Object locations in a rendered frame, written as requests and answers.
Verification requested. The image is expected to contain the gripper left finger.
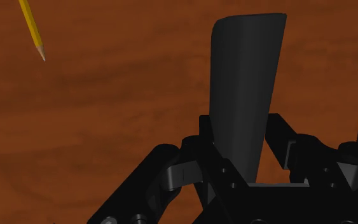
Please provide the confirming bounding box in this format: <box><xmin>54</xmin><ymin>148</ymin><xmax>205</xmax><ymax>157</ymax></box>
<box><xmin>86</xmin><ymin>115</ymin><xmax>249</xmax><ymax>224</ymax></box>

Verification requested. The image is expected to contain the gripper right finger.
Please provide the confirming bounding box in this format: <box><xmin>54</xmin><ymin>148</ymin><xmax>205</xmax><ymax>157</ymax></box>
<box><xmin>264</xmin><ymin>113</ymin><xmax>358</xmax><ymax>224</ymax></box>

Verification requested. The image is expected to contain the dark grey slab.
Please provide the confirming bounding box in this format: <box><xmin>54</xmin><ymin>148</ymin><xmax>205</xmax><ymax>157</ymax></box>
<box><xmin>209</xmin><ymin>12</ymin><xmax>288</xmax><ymax>185</ymax></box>

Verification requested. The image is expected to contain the yellow pencil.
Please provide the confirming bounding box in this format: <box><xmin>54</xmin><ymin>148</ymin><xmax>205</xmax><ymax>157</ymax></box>
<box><xmin>18</xmin><ymin>0</ymin><xmax>47</xmax><ymax>62</ymax></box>

